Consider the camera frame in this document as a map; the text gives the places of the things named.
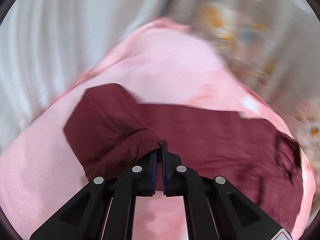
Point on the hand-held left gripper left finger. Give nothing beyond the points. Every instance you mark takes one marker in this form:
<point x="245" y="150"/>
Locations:
<point x="154" y="160"/>

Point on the grey floral quilt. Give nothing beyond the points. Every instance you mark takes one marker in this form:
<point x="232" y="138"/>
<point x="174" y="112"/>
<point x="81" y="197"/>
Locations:
<point x="250" y="30"/>

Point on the maroon puffer jacket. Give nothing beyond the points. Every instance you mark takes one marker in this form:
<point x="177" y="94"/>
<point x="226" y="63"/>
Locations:
<point x="200" y="135"/>

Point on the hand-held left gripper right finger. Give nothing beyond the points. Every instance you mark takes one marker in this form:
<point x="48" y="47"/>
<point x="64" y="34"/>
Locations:
<point x="165" y="159"/>

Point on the pink bow-print blanket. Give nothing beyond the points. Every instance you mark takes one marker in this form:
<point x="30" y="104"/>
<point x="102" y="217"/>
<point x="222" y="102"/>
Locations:
<point x="162" y="67"/>

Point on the white curtain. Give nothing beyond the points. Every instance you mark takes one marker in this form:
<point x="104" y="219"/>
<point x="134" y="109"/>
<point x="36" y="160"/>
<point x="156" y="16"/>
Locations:
<point x="50" y="42"/>

